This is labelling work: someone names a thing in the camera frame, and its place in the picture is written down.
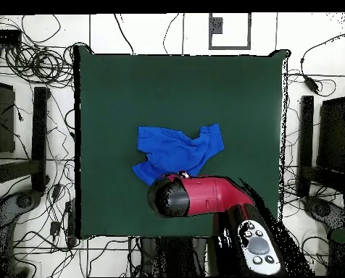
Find grey caster stand base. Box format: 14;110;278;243
301;195;345;232
0;189;44;277

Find coiled black cables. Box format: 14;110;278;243
4;42;75;88

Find black power strip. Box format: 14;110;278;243
64;199;78;247

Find dark green tablecloth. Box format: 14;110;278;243
73;45;291;240

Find black stand frame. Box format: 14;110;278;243
0;86;51;193
297;95;345;198

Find black box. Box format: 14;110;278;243
316;96;345;174
0;80;16;154

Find black power adapter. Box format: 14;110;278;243
303;74;320;95

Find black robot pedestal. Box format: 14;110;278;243
138;236;211;277

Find grey square frame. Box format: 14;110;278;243
208;12;252;51

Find black flat device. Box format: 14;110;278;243
0;29;22;46

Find blue shirt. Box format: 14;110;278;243
131;123;225;187

